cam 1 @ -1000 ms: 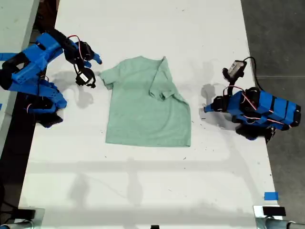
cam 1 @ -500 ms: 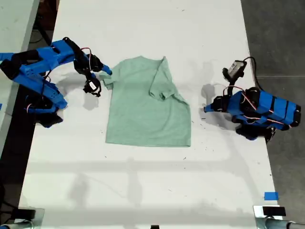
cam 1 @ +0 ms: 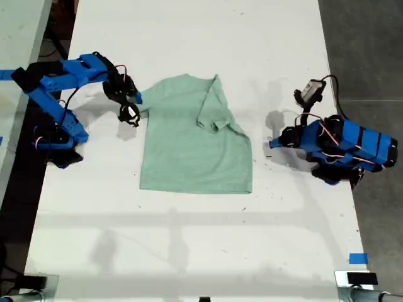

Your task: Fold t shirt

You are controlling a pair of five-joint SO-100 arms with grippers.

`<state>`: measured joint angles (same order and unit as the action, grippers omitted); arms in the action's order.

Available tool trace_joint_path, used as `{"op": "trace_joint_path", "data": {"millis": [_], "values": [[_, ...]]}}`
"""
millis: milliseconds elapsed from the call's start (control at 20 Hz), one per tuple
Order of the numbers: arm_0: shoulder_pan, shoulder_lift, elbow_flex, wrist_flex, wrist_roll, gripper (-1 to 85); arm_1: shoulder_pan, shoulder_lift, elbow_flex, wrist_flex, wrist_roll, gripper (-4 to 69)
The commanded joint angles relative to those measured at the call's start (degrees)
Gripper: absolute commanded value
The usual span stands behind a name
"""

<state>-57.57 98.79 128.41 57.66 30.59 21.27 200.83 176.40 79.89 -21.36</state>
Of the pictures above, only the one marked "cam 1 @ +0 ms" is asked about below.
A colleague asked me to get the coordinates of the grey side table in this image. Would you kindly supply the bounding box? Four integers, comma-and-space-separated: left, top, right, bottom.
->
0, 0, 54, 205

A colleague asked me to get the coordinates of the pale green T-shirt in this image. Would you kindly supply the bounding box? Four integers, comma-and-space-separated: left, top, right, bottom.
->
135, 74, 254, 195

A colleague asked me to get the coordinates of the metal table clamp bracket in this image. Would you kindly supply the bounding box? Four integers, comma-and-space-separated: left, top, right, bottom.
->
22, 273, 60, 296
334, 269, 383, 293

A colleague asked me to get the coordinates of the long blue tape strip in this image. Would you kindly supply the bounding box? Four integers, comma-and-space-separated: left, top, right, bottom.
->
0, 67, 18, 82

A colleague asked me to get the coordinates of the short blue tape piece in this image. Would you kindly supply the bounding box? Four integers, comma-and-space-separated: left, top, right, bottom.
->
348, 252, 369, 265

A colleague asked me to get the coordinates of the grey-topped gripper camera box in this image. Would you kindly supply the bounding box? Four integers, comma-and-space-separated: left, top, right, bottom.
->
293, 78, 327, 126

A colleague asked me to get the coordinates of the black rubber clamp pad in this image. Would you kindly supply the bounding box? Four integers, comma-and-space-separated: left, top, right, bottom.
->
21, 276, 48, 289
347, 272, 378, 286

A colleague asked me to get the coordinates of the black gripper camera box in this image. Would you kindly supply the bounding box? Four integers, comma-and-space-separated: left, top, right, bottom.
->
118, 104, 141, 128

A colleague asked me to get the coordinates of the black camera cable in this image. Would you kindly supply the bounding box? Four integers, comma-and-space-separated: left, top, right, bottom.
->
319, 74, 346, 119

